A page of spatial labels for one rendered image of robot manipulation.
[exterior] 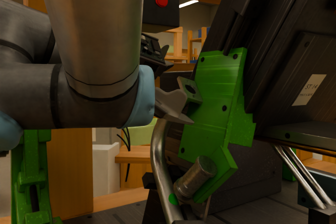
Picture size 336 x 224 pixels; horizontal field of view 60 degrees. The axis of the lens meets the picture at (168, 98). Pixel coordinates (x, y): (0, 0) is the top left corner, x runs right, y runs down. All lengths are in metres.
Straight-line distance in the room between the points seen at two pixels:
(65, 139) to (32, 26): 0.40
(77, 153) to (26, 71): 0.45
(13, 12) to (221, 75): 0.33
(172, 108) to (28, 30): 0.23
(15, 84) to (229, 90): 0.32
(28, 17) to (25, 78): 0.10
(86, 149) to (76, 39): 0.56
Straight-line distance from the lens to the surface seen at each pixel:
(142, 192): 0.93
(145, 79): 0.32
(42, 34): 0.40
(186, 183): 0.49
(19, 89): 0.33
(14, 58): 0.37
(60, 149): 0.75
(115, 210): 0.77
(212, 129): 0.50
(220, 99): 0.50
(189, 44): 5.95
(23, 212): 0.59
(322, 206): 0.57
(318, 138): 0.52
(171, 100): 0.46
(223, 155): 0.47
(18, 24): 0.40
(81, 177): 0.78
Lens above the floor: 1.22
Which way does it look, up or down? 4 degrees down
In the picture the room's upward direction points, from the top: straight up
